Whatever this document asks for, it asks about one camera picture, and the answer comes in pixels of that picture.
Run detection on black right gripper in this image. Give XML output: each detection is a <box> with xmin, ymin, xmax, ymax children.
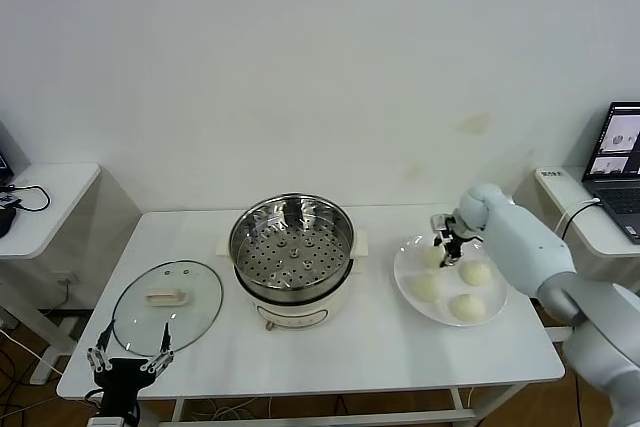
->
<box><xmin>433</xmin><ymin>216</ymin><xmax>484</xmax><ymax>268</ymax></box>

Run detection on white wall socket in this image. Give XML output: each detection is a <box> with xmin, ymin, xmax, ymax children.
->
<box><xmin>52</xmin><ymin>270</ymin><xmax>82</xmax><ymax>289</ymax></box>

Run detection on black computer mouse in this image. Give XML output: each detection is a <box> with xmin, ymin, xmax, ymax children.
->
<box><xmin>0</xmin><ymin>206</ymin><xmax>18</xmax><ymax>239</ymax></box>

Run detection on white steamed baozi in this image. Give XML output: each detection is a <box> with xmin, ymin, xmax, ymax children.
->
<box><xmin>458</xmin><ymin>260</ymin><xmax>492</xmax><ymax>287</ymax></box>
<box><xmin>418</xmin><ymin>245</ymin><xmax>446</xmax><ymax>269</ymax></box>
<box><xmin>448</xmin><ymin>293</ymin><xmax>487</xmax><ymax>323</ymax></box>
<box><xmin>411</xmin><ymin>274</ymin><xmax>443</xmax><ymax>303</ymax></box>

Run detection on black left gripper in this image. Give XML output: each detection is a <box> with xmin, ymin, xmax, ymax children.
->
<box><xmin>85</xmin><ymin>321</ymin><xmax>176</xmax><ymax>418</ymax></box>

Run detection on tangled cables under table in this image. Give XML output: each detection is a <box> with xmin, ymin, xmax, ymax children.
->
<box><xmin>189</xmin><ymin>394</ymin><xmax>274</xmax><ymax>421</ymax></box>

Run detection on perforated steel steamer basket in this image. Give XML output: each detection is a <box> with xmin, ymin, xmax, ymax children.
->
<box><xmin>228</xmin><ymin>192</ymin><xmax>355</xmax><ymax>293</ymax></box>

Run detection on white floor cable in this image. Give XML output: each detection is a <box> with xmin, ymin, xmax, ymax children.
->
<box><xmin>0</xmin><ymin>329</ymin><xmax>66</xmax><ymax>378</ymax></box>

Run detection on glass lid with cream handle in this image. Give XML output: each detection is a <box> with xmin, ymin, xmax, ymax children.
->
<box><xmin>111</xmin><ymin>260</ymin><xmax>224</xmax><ymax>357</ymax></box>

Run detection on white side table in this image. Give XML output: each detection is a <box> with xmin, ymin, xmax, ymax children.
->
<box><xmin>0</xmin><ymin>162</ymin><xmax>142</xmax><ymax>386</ymax></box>
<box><xmin>512</xmin><ymin>165</ymin><xmax>640</xmax><ymax>261</ymax></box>

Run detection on black laptop with lit screen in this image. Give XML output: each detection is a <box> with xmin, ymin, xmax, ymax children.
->
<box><xmin>0</xmin><ymin>121</ymin><xmax>32</xmax><ymax>187</ymax></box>

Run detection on white round plate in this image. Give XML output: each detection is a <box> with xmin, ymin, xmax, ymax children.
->
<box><xmin>393</xmin><ymin>232</ymin><xmax>509</xmax><ymax>328</ymax></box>

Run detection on white rectangular table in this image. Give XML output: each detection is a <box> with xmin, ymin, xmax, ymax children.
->
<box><xmin>55</xmin><ymin>202</ymin><xmax>566</xmax><ymax>427</ymax></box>

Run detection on grey open laptop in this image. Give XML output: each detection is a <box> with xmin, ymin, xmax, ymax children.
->
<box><xmin>581</xmin><ymin>100</ymin><xmax>640</xmax><ymax>247</ymax></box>

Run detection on black looped cable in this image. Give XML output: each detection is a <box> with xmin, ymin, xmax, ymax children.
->
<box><xmin>0</xmin><ymin>184</ymin><xmax>51</xmax><ymax>213</ymax></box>

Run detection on cream electric cooking pot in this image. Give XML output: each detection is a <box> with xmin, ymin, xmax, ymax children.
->
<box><xmin>214</xmin><ymin>229</ymin><xmax>372</xmax><ymax>333</ymax></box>

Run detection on black cable with adapter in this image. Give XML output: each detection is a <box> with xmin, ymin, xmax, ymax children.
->
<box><xmin>559</xmin><ymin>204</ymin><xmax>594</xmax><ymax>239</ymax></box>

